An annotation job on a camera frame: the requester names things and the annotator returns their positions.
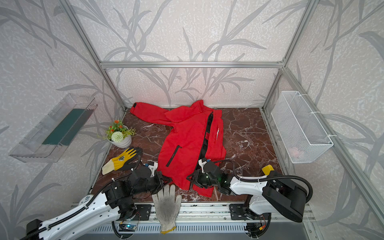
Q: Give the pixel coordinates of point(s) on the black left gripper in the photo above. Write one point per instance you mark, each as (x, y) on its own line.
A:
(157, 179)

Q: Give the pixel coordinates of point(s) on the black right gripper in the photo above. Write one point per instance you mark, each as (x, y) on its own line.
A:
(199, 177)

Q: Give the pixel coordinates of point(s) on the red X-Sport jacket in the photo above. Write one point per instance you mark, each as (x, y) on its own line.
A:
(197, 132)

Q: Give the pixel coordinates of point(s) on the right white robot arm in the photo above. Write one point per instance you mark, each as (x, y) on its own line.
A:
(270, 193)

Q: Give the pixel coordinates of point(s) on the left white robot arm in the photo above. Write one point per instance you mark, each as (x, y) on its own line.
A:
(113, 202)

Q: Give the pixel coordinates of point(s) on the yellow black rubber glove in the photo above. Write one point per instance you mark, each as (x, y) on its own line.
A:
(120, 163)

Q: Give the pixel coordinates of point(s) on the white knit work glove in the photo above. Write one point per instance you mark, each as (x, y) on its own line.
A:
(167, 206)

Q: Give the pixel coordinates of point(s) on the potted artificial flower plant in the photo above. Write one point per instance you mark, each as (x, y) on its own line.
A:
(120, 135)

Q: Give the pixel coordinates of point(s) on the yellow plastic scoop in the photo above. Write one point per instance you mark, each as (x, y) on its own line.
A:
(267, 169)

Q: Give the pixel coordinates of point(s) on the pink object in basket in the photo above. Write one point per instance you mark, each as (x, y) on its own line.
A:
(295, 153)

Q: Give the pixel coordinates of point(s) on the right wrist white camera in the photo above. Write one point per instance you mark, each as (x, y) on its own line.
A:
(202, 163)

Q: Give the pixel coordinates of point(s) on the wrist white camera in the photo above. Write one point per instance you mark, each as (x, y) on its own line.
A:
(202, 163)
(152, 166)

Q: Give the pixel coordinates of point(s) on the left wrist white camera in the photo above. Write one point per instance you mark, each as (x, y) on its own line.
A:
(152, 166)

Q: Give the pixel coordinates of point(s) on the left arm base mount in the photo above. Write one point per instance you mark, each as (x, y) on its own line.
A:
(142, 212)

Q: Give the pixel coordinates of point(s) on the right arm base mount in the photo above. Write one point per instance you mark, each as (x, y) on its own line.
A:
(239, 212)

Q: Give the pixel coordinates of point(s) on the white wire mesh basket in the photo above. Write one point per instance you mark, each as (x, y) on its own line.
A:
(299, 127)

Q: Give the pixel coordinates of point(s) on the clear plastic wall tray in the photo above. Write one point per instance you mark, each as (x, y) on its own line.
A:
(48, 141)

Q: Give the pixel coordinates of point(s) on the aluminium cage frame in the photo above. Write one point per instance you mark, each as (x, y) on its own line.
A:
(244, 54)

